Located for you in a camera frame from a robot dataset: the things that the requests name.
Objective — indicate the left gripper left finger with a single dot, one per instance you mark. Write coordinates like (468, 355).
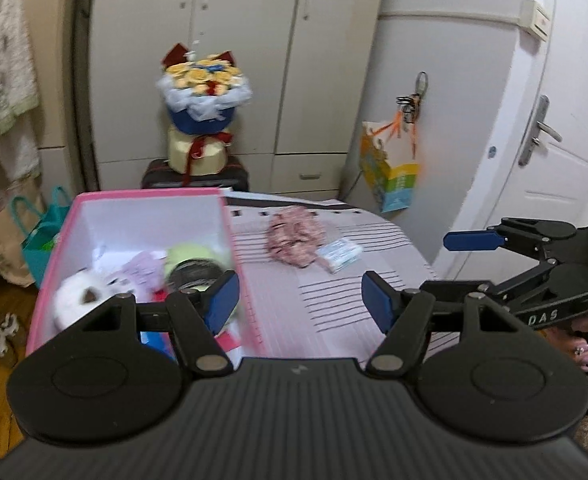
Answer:
(197, 317)

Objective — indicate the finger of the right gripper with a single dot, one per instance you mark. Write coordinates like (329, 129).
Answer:
(458, 297)
(494, 237)

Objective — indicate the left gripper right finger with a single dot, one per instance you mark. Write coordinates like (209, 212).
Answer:
(404, 317)

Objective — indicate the blue wet wipes pack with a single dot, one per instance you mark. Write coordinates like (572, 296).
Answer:
(159, 342)

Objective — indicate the green yarn ball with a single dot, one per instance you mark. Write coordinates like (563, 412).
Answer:
(191, 266)

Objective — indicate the purple plush toy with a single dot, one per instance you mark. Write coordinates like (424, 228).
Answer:
(143, 276)

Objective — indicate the small white tissue pack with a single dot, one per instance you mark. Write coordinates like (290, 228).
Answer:
(338, 254)

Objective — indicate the white brown plush toy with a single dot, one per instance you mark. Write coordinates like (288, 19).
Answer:
(83, 291)

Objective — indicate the pink floral scrunchie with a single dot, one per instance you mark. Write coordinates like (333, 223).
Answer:
(294, 234)

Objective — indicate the person right hand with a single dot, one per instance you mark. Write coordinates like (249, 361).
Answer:
(573, 344)

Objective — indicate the white door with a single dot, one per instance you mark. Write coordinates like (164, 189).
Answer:
(484, 104)

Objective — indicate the striped pink table cloth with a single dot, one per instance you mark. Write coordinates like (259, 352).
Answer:
(292, 313)

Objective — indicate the colourful paper gift bag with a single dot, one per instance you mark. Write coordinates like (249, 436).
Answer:
(389, 160)

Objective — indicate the pink storage box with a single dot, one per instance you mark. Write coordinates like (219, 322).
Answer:
(105, 229)

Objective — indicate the black stool under bouquet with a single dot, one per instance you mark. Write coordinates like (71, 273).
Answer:
(159, 175)

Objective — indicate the keys bunch on hook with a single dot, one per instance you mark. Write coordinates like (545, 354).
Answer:
(409, 106)

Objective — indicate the teal gift bag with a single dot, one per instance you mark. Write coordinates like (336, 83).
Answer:
(40, 240)

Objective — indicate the brown paper bag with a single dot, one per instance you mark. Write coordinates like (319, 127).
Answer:
(13, 267)

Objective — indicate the flower bouquet blue wrap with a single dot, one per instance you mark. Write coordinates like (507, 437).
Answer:
(201, 96)

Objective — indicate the grey wardrobe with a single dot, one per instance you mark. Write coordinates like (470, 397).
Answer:
(281, 78)

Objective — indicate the silver door handle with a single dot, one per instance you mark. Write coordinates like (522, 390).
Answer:
(535, 128)

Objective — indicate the wall switch box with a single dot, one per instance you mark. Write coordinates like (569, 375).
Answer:
(535, 20)

